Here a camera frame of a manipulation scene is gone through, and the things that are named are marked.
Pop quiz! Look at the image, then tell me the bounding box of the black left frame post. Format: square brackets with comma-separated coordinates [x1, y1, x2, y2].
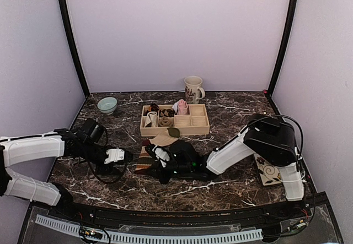
[58, 0, 90, 98]

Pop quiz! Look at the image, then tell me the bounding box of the floral pattern coaster tile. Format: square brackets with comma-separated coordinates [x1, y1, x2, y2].
[254, 154, 282, 186]

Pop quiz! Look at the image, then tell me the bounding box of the wooden compartment organizer box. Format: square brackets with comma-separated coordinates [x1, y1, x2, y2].
[140, 104, 210, 137]

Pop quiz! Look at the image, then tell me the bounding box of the white ribbed rolled sock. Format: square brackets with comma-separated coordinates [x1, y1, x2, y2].
[144, 111, 158, 128]

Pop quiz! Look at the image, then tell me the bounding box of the light blue ceramic bowl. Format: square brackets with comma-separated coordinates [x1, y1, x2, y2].
[97, 97, 117, 115]

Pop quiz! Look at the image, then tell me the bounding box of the beige striped cuff sock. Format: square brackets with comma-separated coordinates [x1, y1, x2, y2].
[135, 127, 180, 175]

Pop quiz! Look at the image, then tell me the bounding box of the pink patterned long sock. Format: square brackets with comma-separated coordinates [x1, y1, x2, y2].
[172, 99, 189, 115]

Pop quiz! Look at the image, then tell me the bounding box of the black right frame post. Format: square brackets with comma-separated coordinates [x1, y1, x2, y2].
[266, 0, 297, 98]

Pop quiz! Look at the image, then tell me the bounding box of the black frame post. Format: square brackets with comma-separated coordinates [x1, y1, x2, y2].
[266, 0, 297, 98]
[58, 0, 90, 98]

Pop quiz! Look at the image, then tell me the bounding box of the dark argyle rolled sock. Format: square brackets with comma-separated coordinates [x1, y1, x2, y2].
[159, 109, 175, 118]

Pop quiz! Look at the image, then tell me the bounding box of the coral pattern ceramic mug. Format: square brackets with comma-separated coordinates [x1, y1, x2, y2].
[184, 75, 206, 104]

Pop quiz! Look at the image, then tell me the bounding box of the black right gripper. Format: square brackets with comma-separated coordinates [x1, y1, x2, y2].
[146, 159, 193, 184]

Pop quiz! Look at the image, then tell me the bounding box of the white slotted cable duct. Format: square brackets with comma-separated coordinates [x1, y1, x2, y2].
[35, 215, 264, 243]

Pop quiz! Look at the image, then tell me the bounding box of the black front table rail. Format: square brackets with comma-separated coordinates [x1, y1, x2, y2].
[30, 192, 328, 227]

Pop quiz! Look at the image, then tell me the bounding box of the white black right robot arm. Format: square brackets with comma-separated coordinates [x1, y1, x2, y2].
[145, 114, 304, 219]

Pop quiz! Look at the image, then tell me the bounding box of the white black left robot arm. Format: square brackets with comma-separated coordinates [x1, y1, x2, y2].
[1, 118, 133, 220]

